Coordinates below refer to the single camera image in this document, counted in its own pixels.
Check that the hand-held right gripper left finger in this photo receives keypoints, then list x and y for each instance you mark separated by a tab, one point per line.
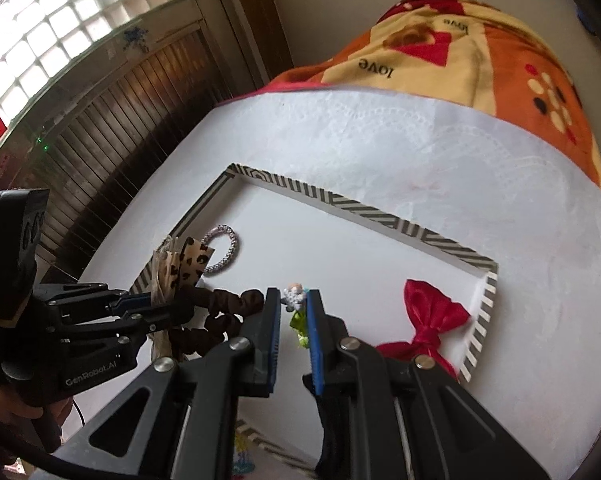
275	345

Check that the striped shallow cardboard box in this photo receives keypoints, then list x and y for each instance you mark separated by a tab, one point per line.
355	270

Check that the brown slatted wooden door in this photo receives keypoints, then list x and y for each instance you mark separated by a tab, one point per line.
120	125

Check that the person's left hand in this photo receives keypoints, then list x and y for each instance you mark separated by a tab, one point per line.
50	425

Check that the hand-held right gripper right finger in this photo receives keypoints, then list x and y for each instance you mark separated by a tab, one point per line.
314	345

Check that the yellow bead ornament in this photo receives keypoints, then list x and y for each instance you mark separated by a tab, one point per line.
244	452

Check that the dark brown scrunchie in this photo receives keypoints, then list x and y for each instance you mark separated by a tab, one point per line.
230	300

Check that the leopard print bow hair clip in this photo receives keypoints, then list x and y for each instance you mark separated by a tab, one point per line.
190	260

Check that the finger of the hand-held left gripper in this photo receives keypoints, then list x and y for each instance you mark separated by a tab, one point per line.
150	321
135	301

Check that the orange printed blanket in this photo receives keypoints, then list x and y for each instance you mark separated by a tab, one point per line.
480	60

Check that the glass block window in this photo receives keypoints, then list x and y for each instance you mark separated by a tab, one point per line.
55	25

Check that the red satin bow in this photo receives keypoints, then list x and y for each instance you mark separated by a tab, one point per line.
430	310

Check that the white flower green hair clip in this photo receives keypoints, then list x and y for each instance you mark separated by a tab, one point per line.
293	297

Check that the white table cover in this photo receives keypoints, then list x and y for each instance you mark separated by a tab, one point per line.
480	185

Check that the blue cloth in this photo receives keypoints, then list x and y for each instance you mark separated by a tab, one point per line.
586	22

